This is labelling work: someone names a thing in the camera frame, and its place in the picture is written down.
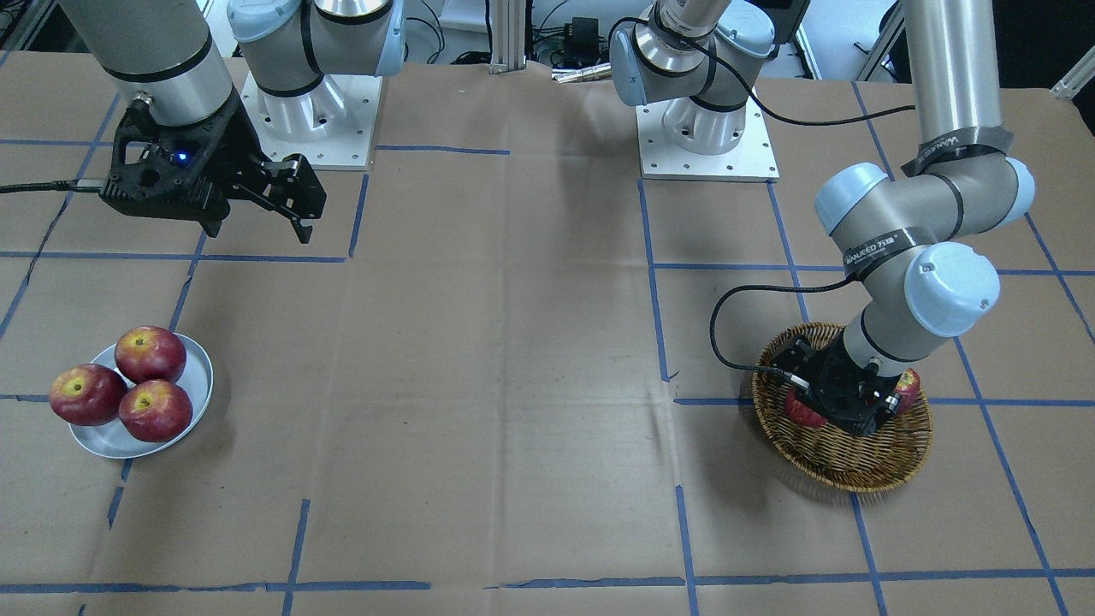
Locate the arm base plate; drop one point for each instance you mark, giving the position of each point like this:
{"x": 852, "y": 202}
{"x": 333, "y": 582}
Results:
{"x": 679, "y": 141}
{"x": 332, "y": 126}

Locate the woven wicker basket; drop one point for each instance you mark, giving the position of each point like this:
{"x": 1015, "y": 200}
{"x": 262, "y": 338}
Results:
{"x": 889, "y": 457}

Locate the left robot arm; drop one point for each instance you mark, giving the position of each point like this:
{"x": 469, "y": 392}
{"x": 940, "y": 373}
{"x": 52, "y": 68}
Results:
{"x": 900, "y": 238}

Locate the aluminium frame post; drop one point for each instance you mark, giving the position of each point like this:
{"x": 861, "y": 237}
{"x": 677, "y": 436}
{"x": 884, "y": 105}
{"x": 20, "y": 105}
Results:
{"x": 507, "y": 23}

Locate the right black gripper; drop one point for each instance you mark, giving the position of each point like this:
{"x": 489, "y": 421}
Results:
{"x": 229, "y": 147}

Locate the plate apple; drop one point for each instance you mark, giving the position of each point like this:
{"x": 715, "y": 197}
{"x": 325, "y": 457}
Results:
{"x": 150, "y": 353}
{"x": 156, "y": 411}
{"x": 87, "y": 395}

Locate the dark red apple in basket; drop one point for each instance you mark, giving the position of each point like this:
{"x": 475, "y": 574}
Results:
{"x": 906, "y": 391}

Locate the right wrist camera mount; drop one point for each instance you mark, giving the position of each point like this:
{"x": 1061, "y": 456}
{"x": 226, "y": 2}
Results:
{"x": 157, "y": 170}

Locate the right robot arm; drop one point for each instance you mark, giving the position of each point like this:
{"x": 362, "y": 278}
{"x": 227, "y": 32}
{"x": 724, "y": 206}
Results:
{"x": 166, "y": 48}

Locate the plate apple near centre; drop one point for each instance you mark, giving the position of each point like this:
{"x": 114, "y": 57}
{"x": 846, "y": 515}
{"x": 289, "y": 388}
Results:
{"x": 156, "y": 411}

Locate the yellow-red apple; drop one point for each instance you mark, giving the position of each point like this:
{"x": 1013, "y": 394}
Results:
{"x": 799, "y": 413}

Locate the plate apple far side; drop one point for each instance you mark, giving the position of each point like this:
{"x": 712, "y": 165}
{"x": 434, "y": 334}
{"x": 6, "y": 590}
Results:
{"x": 87, "y": 395}

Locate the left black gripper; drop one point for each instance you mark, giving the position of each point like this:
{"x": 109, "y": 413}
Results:
{"x": 881, "y": 397}

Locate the black power adapter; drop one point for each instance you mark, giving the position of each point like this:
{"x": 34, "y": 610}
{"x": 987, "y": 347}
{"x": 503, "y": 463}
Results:
{"x": 582, "y": 37}

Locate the plate apple front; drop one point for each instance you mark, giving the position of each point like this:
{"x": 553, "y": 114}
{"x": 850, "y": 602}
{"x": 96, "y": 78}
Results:
{"x": 150, "y": 353}

